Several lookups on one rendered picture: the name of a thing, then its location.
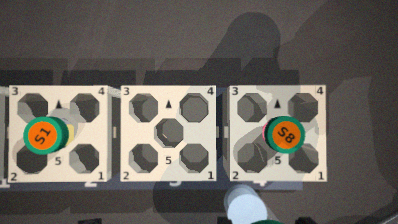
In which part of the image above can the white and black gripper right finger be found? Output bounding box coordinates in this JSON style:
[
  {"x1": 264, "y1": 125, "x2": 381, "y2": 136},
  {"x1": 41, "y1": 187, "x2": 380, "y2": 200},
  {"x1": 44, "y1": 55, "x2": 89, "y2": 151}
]
[{"x1": 295, "y1": 217, "x2": 317, "y2": 224}]

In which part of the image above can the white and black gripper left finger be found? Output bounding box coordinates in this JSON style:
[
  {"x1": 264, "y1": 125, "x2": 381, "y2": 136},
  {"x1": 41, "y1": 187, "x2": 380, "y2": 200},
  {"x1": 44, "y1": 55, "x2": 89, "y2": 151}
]
[{"x1": 217, "y1": 217, "x2": 233, "y2": 224}]

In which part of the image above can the white bucket adapter with five holes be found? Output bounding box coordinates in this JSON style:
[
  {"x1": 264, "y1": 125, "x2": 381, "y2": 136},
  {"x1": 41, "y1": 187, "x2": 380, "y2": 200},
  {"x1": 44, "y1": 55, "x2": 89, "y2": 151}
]
[
  {"x1": 222, "y1": 85, "x2": 327, "y2": 181},
  {"x1": 121, "y1": 86, "x2": 219, "y2": 181},
  {"x1": 8, "y1": 86, "x2": 121, "y2": 182},
  {"x1": 0, "y1": 86, "x2": 9, "y2": 180}
]

